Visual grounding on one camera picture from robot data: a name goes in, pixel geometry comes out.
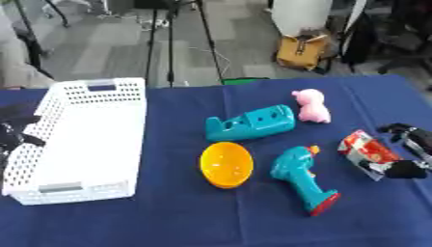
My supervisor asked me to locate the pink soft toy pig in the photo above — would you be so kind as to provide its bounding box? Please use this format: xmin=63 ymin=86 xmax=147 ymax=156
xmin=290 ymin=88 xmax=333 ymax=124

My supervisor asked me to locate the white round column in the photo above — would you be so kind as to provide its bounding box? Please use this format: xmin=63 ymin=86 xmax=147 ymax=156
xmin=270 ymin=0 xmax=335 ymax=37

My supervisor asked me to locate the black office chair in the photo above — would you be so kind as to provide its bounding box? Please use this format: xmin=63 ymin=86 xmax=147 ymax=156
xmin=336 ymin=0 xmax=432 ymax=75

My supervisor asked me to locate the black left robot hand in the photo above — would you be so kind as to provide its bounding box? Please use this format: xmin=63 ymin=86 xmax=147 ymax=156
xmin=0 ymin=103 xmax=47 ymax=172

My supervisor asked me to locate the white perforated plastic basket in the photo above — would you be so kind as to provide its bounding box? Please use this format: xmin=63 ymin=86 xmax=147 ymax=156
xmin=0 ymin=77 xmax=149 ymax=206

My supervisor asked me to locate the green object behind table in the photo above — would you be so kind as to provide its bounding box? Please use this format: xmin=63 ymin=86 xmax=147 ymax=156
xmin=219 ymin=76 xmax=272 ymax=86

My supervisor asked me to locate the teal toy drill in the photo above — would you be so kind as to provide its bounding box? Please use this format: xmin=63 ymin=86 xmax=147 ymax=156
xmin=268 ymin=145 xmax=343 ymax=217

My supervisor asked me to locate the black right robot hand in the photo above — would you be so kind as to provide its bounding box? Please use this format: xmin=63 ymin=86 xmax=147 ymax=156
xmin=376 ymin=123 xmax=432 ymax=179

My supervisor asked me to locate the teal toy airplane body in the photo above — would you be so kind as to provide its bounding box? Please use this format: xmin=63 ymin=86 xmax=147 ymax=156
xmin=203 ymin=103 xmax=297 ymax=143

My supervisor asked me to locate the orange plastic bowl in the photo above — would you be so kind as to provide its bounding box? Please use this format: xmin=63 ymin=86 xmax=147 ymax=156
xmin=199 ymin=141 xmax=256 ymax=189

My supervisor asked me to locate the black tripod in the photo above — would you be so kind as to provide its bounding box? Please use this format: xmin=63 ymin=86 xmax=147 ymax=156
xmin=143 ymin=0 xmax=227 ymax=89

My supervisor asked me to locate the red and silver snack packet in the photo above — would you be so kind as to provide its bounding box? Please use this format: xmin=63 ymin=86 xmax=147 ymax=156
xmin=336 ymin=129 xmax=404 ymax=181

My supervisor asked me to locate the black stand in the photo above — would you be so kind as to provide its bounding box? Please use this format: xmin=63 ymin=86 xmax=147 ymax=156
xmin=10 ymin=0 xmax=73 ymax=80

